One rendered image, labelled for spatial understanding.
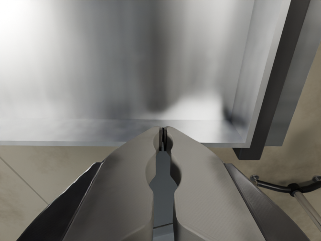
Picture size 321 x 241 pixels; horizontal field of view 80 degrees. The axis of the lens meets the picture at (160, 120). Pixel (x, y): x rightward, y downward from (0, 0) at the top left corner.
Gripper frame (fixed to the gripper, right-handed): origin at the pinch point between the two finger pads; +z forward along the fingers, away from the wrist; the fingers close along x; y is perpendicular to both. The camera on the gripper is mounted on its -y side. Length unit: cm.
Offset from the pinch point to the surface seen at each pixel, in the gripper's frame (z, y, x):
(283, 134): 3.7, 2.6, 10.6
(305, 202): 68, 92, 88
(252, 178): 90, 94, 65
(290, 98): 3.7, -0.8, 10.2
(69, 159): 91, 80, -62
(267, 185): 82, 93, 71
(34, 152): 91, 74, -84
